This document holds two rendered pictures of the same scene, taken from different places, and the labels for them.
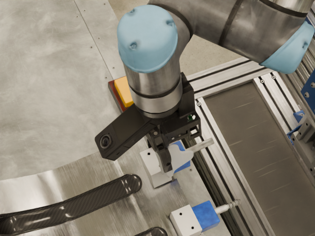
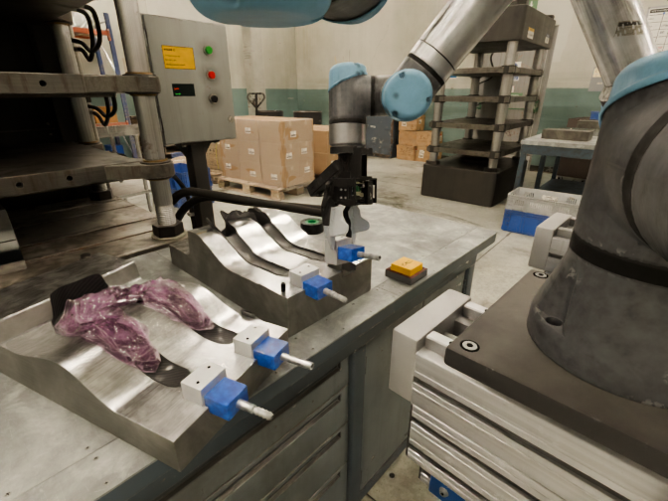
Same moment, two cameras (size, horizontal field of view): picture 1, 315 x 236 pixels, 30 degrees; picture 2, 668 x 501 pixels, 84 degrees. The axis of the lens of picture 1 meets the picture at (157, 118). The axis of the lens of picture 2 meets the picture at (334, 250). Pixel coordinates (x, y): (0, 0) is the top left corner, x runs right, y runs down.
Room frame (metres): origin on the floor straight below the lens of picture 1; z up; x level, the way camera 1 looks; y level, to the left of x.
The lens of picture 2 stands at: (0.23, -0.75, 1.25)
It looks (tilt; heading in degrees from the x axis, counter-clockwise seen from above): 23 degrees down; 78
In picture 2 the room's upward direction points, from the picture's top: straight up
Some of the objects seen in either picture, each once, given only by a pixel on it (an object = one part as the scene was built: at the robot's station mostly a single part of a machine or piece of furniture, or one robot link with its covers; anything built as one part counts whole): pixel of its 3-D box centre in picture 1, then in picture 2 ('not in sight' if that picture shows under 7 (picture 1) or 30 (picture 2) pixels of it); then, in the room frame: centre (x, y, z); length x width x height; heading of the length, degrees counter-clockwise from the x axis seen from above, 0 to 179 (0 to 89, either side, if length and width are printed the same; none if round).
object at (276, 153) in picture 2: not in sight; (265, 153); (0.43, 4.46, 0.47); 1.22 x 0.80 x 0.94; 131
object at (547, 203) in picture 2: not in sight; (545, 203); (2.89, 2.12, 0.28); 0.61 x 0.41 x 0.15; 127
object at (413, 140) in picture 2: not in sight; (419, 138); (3.45, 6.17, 0.42); 0.86 x 0.33 x 0.83; 127
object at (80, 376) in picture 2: not in sight; (128, 331); (-0.01, -0.14, 0.86); 0.50 x 0.26 x 0.11; 142
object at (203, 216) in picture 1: (208, 215); (321, 288); (0.34, -0.12, 0.89); 0.13 x 0.05 x 0.05; 125
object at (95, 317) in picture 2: not in sight; (128, 309); (0.00, -0.13, 0.90); 0.26 x 0.18 x 0.08; 142
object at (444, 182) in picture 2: not in sight; (488, 109); (3.24, 3.76, 1.03); 1.54 x 0.94 x 2.06; 37
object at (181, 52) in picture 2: not in sight; (204, 222); (0.01, 0.83, 0.74); 0.31 x 0.22 x 1.47; 35
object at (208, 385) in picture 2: not in sight; (232, 400); (0.18, -0.34, 0.86); 0.13 x 0.05 x 0.05; 142
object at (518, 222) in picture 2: not in sight; (541, 220); (2.89, 2.13, 0.11); 0.61 x 0.41 x 0.22; 127
